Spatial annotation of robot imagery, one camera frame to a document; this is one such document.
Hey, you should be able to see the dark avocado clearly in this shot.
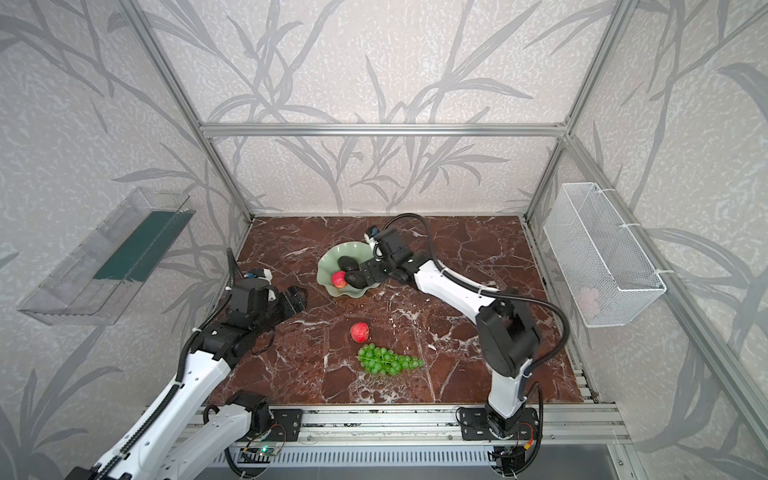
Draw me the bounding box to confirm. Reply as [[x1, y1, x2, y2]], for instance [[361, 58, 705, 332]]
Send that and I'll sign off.
[[337, 255, 360, 272], [344, 270, 368, 290]]

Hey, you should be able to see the red apple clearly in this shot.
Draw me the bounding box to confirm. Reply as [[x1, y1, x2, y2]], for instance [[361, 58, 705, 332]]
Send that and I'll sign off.
[[331, 270, 348, 289], [349, 322, 370, 344]]

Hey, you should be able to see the green grape bunch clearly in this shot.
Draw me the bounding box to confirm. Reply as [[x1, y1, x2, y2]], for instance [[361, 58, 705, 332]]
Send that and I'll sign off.
[[357, 344, 425, 376]]

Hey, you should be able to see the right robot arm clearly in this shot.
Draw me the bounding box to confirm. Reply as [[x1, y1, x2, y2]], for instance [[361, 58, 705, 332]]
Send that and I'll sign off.
[[365, 227, 571, 439]]

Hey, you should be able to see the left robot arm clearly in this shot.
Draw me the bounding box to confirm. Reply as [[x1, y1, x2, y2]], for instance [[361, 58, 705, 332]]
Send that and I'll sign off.
[[68, 276, 308, 479]]

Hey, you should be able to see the green scalloped fruit bowl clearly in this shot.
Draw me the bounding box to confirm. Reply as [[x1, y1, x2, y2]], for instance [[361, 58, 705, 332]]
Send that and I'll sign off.
[[316, 241, 380, 299]]

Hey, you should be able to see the left circuit board with LED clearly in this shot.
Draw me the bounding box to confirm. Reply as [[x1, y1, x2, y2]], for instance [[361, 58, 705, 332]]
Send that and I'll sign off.
[[237, 445, 282, 465]]

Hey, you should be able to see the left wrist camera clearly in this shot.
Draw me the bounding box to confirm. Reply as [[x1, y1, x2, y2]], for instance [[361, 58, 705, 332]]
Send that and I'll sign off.
[[243, 268, 273, 283]]

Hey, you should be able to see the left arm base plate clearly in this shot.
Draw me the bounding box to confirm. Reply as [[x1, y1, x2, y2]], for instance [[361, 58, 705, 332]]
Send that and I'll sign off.
[[259, 408, 303, 443]]

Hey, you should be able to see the aluminium front rail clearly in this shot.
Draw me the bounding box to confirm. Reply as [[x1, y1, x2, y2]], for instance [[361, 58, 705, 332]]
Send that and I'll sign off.
[[272, 403, 632, 447]]

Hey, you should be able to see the clear plastic wall bin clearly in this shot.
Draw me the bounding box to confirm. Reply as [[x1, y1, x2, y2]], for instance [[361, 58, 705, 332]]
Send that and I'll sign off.
[[18, 187, 196, 326]]

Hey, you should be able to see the aluminium frame back crossbar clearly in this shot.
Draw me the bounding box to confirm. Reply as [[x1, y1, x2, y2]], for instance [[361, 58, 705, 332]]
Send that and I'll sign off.
[[200, 123, 566, 137]]

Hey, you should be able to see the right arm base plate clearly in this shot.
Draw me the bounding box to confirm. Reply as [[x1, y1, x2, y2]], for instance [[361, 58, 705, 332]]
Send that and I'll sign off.
[[456, 406, 540, 442]]

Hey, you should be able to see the white wire mesh basket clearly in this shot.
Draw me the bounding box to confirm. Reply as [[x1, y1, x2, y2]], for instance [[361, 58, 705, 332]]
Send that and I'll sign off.
[[544, 182, 667, 328]]

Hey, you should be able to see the right circuit board with wires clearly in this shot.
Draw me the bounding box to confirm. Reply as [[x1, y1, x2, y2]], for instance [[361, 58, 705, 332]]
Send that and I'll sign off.
[[487, 442, 533, 478]]

